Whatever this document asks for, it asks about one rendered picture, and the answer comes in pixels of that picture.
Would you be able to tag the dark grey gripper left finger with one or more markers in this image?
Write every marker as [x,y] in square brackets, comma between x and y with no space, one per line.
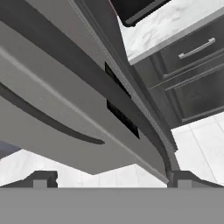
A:
[43,178]

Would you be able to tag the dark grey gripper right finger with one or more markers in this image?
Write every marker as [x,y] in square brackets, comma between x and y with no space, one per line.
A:
[182,178]

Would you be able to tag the dark grey fridge body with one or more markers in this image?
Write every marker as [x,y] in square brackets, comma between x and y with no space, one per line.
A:
[153,118]

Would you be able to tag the grey freezer door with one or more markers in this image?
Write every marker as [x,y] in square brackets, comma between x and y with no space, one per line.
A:
[58,102]

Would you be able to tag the grey fridge door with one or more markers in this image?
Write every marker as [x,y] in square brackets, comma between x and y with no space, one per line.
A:
[64,29]

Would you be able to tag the dark cabinet door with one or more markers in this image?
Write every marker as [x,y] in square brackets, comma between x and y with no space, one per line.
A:
[201,93]

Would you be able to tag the dark cabinet drawer front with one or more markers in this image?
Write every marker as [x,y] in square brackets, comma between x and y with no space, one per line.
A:
[189,65]

